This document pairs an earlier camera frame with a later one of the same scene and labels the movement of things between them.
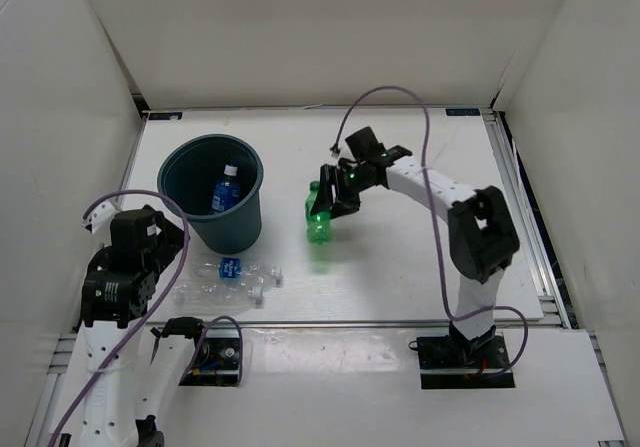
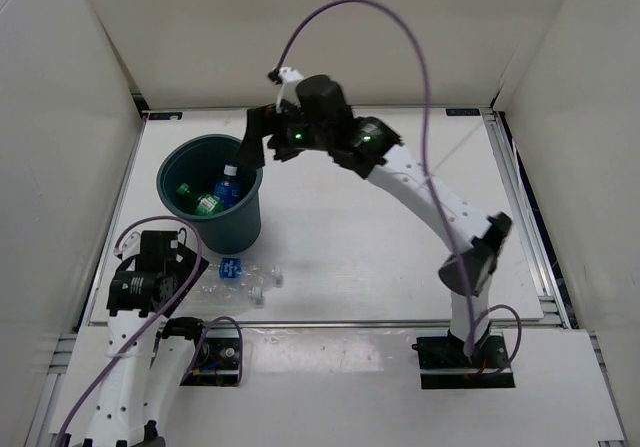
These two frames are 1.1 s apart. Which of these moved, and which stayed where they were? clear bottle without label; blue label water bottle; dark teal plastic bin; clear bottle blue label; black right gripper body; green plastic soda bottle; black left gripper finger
Moved: green plastic soda bottle; black right gripper body; black left gripper finger
Stayed: dark teal plastic bin; clear bottle blue label; clear bottle without label; blue label water bottle
